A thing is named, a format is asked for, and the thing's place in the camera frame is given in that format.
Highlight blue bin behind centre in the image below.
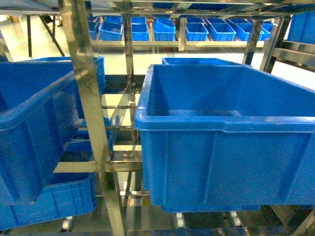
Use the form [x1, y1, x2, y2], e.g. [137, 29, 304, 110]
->
[162, 58, 250, 67]

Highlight large blue bin centre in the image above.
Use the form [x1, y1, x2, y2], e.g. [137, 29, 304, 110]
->
[134, 64, 315, 211]

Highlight large blue bin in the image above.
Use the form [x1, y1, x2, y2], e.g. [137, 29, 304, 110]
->
[134, 64, 315, 211]
[0, 61, 82, 206]

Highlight blue bin behind left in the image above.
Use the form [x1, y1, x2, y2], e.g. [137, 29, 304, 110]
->
[25, 57, 107, 95]

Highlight small blue bins background row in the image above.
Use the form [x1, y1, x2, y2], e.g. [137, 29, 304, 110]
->
[87, 16, 274, 42]

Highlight large blue bin left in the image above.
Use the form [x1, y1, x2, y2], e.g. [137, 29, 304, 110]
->
[0, 61, 82, 206]

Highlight blue bin lower left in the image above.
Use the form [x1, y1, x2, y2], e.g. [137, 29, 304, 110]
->
[0, 173, 97, 231]

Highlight blue bin upper right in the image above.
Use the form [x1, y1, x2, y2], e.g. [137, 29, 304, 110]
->
[287, 11, 315, 44]

